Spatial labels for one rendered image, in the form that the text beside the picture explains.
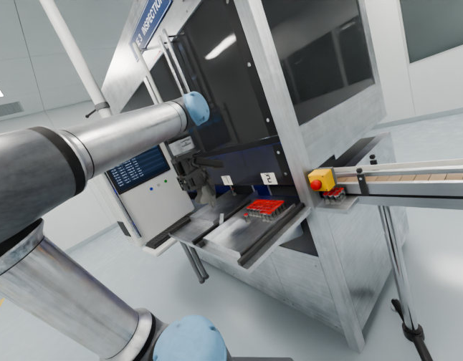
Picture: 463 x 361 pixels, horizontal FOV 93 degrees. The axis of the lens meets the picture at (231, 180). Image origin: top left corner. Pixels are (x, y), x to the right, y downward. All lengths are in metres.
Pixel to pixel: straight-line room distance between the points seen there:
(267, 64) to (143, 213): 1.18
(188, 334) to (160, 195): 1.25
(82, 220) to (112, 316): 5.69
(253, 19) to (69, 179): 0.78
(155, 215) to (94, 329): 1.20
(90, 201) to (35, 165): 5.82
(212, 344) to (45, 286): 0.28
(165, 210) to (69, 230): 4.64
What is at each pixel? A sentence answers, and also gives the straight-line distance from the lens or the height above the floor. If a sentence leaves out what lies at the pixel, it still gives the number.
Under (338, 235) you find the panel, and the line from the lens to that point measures 1.18.
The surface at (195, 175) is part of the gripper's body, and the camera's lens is 0.71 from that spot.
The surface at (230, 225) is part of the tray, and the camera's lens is 1.08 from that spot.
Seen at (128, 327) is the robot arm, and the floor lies 1.06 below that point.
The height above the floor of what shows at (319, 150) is 1.07.
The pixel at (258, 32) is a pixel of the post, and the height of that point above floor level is 1.57.
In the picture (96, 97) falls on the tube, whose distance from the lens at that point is 1.71.
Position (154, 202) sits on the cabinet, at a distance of 1.63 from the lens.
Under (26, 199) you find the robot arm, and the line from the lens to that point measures 0.31.
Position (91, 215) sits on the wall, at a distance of 6.16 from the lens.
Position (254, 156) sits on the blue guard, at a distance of 1.06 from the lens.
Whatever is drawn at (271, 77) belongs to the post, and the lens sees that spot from 0.89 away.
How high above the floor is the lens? 1.34
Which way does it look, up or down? 14 degrees down
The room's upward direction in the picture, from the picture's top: 22 degrees counter-clockwise
